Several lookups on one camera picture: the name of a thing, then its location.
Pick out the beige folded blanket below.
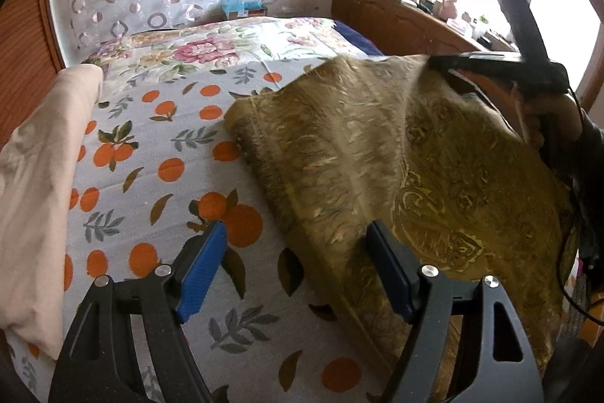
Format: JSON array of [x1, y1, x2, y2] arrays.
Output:
[[0, 65, 105, 361]]

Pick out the orange-fruit-printed bed sheet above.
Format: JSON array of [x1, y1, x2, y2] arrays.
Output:
[[0, 58, 402, 403]]

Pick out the olive paisley-patterned cloth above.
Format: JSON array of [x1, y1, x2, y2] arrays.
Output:
[[226, 54, 579, 403]]

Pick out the floral quilt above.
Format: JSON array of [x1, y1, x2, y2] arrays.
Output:
[[82, 17, 351, 102]]

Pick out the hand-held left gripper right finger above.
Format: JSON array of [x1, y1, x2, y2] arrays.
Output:
[[365, 220, 543, 403]]

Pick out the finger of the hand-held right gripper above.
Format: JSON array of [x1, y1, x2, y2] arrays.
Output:
[[427, 51, 525, 78]]

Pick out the dark blue bed cover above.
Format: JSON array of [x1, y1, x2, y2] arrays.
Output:
[[335, 20, 384, 55]]

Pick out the person's right forearm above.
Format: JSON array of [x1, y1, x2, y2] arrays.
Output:
[[547, 105, 604, 255]]

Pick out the person's right hand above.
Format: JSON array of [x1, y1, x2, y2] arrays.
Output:
[[521, 94, 584, 148]]

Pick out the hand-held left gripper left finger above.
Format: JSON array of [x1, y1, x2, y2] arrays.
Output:
[[47, 220, 228, 403]]

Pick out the black cable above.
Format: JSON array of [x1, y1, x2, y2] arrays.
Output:
[[556, 176, 604, 329]]

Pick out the blue tissue box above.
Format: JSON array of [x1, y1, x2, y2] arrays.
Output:
[[222, 0, 268, 21]]

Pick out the wooden headboard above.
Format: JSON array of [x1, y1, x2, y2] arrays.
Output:
[[0, 0, 65, 149]]

